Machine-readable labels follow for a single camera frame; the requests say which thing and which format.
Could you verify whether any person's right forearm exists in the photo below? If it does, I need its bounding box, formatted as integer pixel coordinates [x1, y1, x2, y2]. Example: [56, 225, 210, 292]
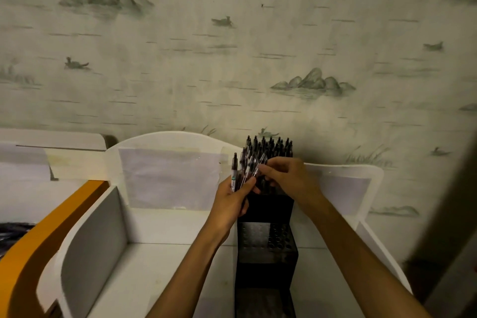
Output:
[296, 192, 433, 318]

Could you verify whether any orange curved shelf trim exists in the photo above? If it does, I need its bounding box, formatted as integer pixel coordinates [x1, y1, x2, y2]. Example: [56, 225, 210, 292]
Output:
[0, 180, 110, 318]

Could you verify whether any white neighbouring shelf unit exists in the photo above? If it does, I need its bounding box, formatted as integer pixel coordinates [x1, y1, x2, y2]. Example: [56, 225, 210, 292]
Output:
[0, 128, 109, 224]

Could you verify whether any white display shelf unit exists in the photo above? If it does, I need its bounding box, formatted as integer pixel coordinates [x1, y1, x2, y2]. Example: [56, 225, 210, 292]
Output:
[35, 131, 413, 318]

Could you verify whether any pile of dark packets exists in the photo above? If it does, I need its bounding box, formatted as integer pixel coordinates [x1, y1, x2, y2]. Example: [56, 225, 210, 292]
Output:
[0, 222, 36, 258]

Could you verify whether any person's left hand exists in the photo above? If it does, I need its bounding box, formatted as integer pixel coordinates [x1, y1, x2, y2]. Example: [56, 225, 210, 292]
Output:
[206, 176, 258, 242]

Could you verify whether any large white paper label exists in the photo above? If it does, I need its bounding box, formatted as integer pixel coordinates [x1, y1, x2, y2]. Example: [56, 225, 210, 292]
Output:
[118, 148, 222, 211]

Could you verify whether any black clear ballpoint pen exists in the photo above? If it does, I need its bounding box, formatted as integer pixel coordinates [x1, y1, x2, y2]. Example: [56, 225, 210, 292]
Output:
[242, 156, 258, 185]
[238, 154, 249, 190]
[253, 153, 268, 177]

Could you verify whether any person's right hand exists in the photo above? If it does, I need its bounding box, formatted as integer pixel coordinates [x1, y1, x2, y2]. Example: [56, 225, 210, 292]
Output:
[254, 157, 323, 215]

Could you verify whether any taped white paper sheet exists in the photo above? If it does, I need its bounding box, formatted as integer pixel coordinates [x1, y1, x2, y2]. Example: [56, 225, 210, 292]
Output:
[0, 143, 51, 181]

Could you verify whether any green label ballpoint pen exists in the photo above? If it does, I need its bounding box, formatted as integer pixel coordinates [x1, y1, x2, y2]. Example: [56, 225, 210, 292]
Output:
[231, 153, 239, 193]

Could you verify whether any black tiered pen holder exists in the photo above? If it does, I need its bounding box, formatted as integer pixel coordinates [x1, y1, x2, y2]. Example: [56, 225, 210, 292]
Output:
[234, 174, 299, 318]

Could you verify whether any person's left forearm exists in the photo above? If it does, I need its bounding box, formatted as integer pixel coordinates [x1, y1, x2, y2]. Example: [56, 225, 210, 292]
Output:
[145, 222, 234, 318]

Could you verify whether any cluster of black standing pens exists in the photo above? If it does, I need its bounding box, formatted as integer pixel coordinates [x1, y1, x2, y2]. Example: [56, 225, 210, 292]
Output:
[241, 135, 294, 161]

